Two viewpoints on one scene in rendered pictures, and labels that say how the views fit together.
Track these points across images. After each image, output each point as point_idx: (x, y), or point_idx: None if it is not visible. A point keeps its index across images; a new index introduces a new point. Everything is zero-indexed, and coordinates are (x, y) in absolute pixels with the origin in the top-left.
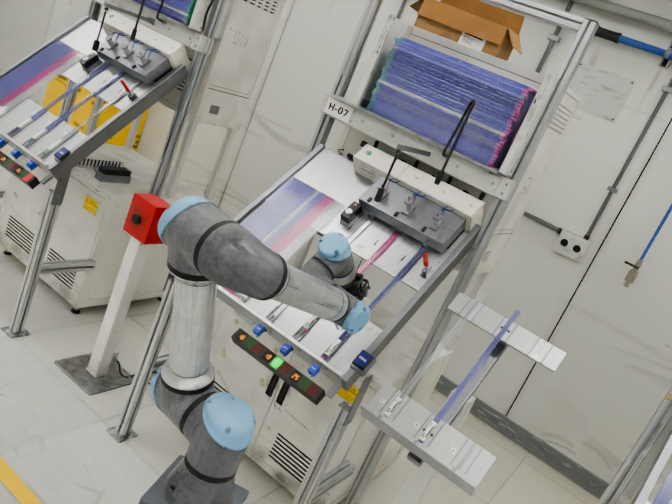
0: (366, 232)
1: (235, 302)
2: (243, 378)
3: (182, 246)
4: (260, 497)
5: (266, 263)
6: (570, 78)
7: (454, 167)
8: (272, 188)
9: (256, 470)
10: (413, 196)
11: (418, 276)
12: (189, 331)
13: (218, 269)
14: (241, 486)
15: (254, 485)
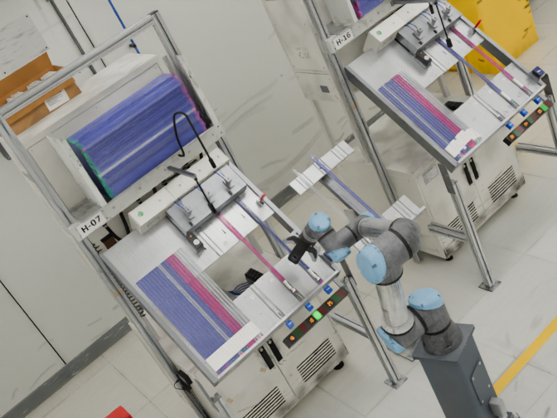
0: (211, 236)
1: (263, 339)
2: (253, 386)
3: (400, 261)
4: (330, 395)
5: (413, 221)
6: None
7: (188, 154)
8: (145, 302)
9: (302, 401)
10: (204, 190)
11: (261, 209)
12: (404, 294)
13: (420, 242)
14: (322, 408)
15: (318, 400)
